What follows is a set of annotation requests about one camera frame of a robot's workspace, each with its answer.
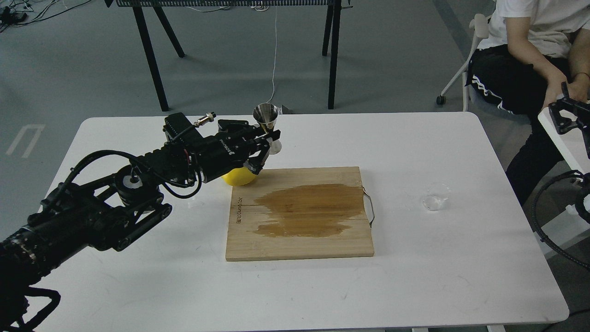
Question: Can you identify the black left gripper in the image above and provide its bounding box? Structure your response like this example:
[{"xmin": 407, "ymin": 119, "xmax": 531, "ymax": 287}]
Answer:
[{"xmin": 199, "ymin": 120, "xmax": 282, "ymax": 183}]

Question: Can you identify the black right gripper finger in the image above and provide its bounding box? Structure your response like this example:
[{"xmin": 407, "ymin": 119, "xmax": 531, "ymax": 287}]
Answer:
[{"xmin": 548, "ymin": 82, "xmax": 590, "ymax": 157}]

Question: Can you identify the steel double jigger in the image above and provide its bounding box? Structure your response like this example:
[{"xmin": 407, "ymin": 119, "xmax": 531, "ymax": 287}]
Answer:
[{"xmin": 253, "ymin": 102, "xmax": 282, "ymax": 155}]

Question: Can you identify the clear glass measuring cup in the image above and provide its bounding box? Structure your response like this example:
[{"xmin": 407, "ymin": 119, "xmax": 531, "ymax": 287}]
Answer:
[{"xmin": 422, "ymin": 182, "xmax": 451, "ymax": 212}]

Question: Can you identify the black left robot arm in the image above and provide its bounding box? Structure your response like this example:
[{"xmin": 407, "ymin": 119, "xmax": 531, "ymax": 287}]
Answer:
[{"xmin": 0, "ymin": 112, "xmax": 281, "ymax": 332}]

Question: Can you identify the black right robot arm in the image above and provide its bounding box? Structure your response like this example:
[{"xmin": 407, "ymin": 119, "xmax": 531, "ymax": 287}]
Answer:
[{"xmin": 531, "ymin": 83, "xmax": 590, "ymax": 271}]

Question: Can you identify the yellow lemon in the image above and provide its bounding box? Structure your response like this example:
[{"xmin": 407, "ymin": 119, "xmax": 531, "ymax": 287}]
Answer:
[{"xmin": 221, "ymin": 166, "xmax": 257, "ymax": 186}]

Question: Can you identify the seated person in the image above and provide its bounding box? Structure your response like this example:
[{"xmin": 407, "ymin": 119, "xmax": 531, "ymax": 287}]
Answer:
[{"xmin": 466, "ymin": 0, "xmax": 590, "ymax": 205}]

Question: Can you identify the wooden cutting board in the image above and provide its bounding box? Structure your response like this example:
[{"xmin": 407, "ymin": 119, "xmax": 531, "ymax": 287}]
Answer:
[{"xmin": 225, "ymin": 166, "xmax": 374, "ymax": 262}]

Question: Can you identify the white office chair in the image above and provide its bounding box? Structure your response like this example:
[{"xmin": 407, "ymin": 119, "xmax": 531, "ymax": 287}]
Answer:
[{"xmin": 436, "ymin": 14, "xmax": 494, "ymax": 112}]

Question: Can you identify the white power cable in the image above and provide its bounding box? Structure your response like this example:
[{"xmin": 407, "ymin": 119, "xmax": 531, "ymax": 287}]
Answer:
[{"xmin": 265, "ymin": 6, "xmax": 283, "ymax": 114}]

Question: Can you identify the black metal table frame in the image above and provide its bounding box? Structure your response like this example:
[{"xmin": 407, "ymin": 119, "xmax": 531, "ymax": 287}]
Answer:
[{"xmin": 102, "ymin": 0, "xmax": 353, "ymax": 112}]

